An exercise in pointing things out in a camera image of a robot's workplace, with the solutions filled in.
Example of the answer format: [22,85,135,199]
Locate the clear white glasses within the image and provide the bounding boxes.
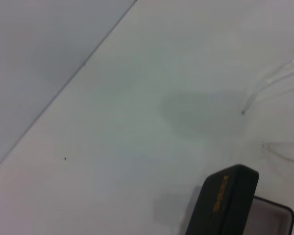
[240,55,294,164]

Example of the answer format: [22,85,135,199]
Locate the black glasses case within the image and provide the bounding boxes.
[184,164,294,235]

